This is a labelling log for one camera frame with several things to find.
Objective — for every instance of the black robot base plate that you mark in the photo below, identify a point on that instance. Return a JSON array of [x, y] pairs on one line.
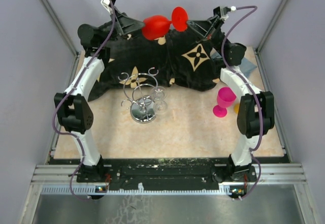
[[160, 174]]

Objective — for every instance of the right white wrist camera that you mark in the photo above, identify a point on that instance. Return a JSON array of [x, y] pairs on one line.
[[222, 11]]

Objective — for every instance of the clear wine glass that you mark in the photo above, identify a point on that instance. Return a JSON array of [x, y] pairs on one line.
[[158, 95]]

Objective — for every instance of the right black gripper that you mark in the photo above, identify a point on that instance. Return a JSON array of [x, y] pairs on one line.
[[206, 29]]

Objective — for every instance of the red plastic wine glass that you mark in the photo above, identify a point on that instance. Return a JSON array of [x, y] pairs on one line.
[[158, 26]]

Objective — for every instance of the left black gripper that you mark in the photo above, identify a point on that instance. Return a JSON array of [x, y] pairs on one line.
[[125, 25]]

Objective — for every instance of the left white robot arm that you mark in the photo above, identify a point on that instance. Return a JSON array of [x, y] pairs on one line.
[[71, 107]]

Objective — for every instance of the blue denim cloth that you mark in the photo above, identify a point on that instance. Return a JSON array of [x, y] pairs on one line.
[[246, 66]]

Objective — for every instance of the pink plastic wine glass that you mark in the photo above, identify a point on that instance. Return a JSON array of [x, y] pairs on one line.
[[225, 98]]

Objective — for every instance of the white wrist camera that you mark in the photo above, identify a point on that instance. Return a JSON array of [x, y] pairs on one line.
[[222, 11], [107, 5]]

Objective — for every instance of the chrome wine glass rack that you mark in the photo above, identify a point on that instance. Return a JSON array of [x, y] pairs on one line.
[[141, 105]]

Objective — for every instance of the grey slotted cable duct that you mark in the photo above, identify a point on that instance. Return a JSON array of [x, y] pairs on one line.
[[98, 190]]

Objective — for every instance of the yellow plastic wine glass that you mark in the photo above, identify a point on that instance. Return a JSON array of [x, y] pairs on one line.
[[236, 108]]

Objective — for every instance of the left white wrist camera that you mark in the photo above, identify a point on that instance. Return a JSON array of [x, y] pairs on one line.
[[107, 5]]

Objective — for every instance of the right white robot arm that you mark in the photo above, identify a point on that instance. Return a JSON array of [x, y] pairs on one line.
[[256, 107]]

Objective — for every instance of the black patterned plush blanket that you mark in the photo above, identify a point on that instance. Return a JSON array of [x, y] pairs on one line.
[[175, 58]]

